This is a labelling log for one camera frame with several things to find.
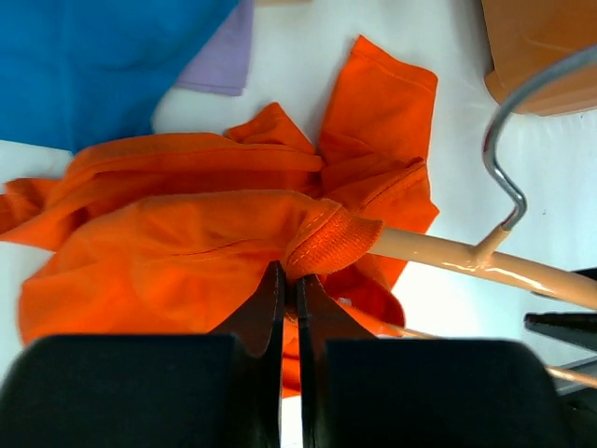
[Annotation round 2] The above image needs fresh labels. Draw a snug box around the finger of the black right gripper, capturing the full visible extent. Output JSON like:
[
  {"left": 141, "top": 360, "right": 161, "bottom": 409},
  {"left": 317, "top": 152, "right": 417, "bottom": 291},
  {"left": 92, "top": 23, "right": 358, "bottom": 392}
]
[{"left": 524, "top": 313, "right": 597, "bottom": 351}]

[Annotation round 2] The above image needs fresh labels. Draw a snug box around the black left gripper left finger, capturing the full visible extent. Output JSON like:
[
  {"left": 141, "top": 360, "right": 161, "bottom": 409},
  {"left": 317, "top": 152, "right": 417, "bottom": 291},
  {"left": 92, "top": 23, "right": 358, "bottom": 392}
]
[{"left": 1, "top": 263, "right": 285, "bottom": 447}]

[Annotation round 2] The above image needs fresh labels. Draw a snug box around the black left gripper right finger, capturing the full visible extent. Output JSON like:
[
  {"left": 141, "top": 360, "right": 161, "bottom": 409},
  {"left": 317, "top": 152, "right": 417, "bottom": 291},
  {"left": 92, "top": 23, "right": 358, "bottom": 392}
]
[{"left": 296, "top": 276, "right": 577, "bottom": 447}]

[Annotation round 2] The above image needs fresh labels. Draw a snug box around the peach hanger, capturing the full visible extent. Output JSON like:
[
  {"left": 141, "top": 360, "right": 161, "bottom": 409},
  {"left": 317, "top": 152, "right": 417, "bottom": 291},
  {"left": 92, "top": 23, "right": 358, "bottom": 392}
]
[{"left": 368, "top": 44, "right": 597, "bottom": 389}]

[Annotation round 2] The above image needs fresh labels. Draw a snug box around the orange t shirt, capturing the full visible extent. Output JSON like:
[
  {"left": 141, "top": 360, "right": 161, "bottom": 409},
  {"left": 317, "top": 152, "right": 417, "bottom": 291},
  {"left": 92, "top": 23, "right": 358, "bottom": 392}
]
[{"left": 0, "top": 35, "right": 440, "bottom": 399}]

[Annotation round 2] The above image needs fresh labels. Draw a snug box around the blue t shirt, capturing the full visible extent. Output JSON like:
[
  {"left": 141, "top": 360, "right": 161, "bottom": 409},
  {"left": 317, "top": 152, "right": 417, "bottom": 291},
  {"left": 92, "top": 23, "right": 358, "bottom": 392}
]
[{"left": 1, "top": 1, "right": 237, "bottom": 153}]

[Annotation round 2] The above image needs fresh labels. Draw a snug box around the lavender t shirt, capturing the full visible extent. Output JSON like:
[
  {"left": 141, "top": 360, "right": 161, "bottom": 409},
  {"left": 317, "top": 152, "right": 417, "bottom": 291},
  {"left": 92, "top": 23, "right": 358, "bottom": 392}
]
[{"left": 174, "top": 0, "right": 255, "bottom": 97}]

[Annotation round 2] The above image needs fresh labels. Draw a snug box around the orange plastic basket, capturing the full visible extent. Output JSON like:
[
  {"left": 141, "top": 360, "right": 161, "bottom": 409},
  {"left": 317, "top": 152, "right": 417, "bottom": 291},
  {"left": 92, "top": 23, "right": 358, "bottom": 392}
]
[{"left": 482, "top": 0, "right": 596, "bottom": 116}]

